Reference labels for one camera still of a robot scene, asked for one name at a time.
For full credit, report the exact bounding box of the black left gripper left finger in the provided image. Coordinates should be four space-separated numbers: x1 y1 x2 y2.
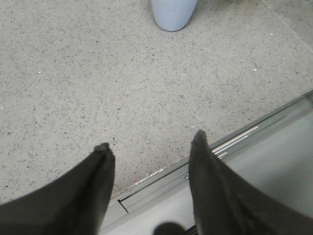
0 143 115 235

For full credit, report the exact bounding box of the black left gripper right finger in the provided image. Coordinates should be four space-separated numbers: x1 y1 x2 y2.
188 130 313 235

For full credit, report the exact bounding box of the blue plastic cup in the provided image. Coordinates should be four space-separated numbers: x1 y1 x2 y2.
151 0 198 32

